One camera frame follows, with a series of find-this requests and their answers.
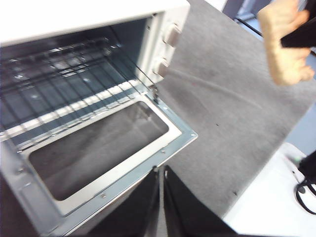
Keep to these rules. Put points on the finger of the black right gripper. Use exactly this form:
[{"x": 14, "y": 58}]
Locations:
[
  {"x": 301, "y": 37},
  {"x": 308, "y": 3}
]

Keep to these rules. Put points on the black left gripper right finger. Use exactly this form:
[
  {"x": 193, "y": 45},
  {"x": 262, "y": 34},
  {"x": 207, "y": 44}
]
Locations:
[{"x": 187, "y": 217}]

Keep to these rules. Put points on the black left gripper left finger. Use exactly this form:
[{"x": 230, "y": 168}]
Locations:
[{"x": 133, "y": 217}]

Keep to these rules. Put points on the golden brown bread loaf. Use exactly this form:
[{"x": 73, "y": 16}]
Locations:
[{"x": 276, "y": 37}]

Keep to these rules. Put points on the cream white toaster oven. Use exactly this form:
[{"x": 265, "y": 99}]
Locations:
[{"x": 74, "y": 14}]

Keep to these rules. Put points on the temperature knob with brown grip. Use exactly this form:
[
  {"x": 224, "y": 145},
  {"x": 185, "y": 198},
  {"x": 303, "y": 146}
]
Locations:
[{"x": 172, "y": 34}]

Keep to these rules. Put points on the timer knob with brown grip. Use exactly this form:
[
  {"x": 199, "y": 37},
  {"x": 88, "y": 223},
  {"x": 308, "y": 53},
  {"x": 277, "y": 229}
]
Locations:
[{"x": 161, "y": 67}]

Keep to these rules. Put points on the dark grey window frame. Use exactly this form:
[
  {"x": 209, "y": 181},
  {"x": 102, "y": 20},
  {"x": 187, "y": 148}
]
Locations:
[{"x": 234, "y": 6}]

